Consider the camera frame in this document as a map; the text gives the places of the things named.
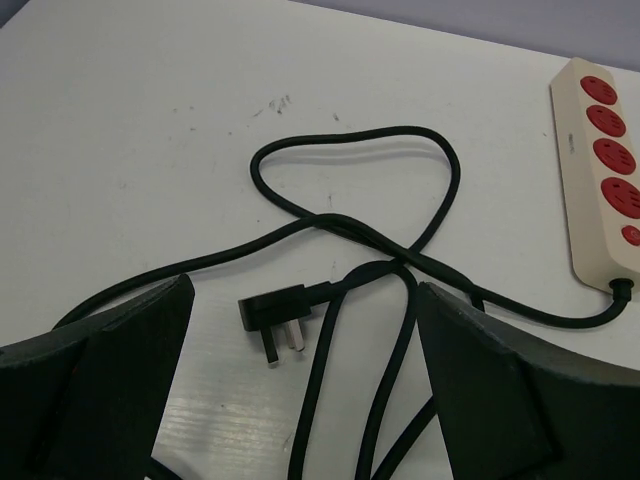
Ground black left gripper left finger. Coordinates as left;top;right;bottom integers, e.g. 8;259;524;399
1;275;195;479

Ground beige power strip red sockets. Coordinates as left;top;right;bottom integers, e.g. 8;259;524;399
550;58;639;292

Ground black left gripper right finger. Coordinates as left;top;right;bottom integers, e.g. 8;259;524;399
417;283;639;479

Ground black power cord with plug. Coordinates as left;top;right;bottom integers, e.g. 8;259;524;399
49;125;635;480

